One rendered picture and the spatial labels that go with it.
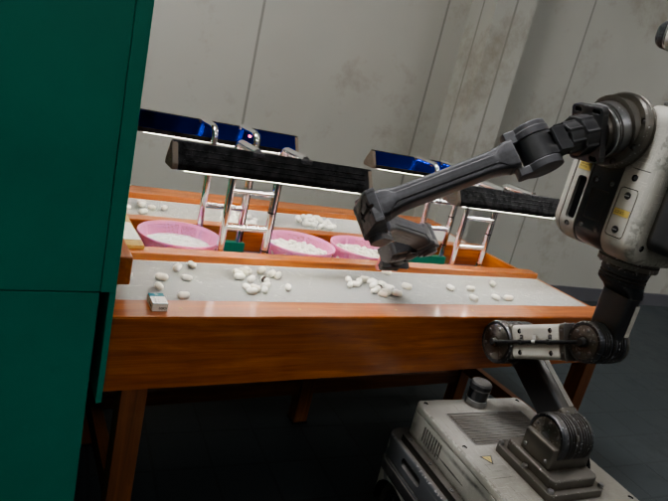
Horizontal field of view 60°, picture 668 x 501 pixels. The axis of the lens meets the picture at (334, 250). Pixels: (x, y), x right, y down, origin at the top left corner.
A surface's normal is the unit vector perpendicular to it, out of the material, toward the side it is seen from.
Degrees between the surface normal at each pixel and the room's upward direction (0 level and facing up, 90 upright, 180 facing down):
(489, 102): 90
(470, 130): 90
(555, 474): 1
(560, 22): 90
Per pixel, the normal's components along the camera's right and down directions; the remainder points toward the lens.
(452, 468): -0.90, -0.09
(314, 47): 0.38, 0.34
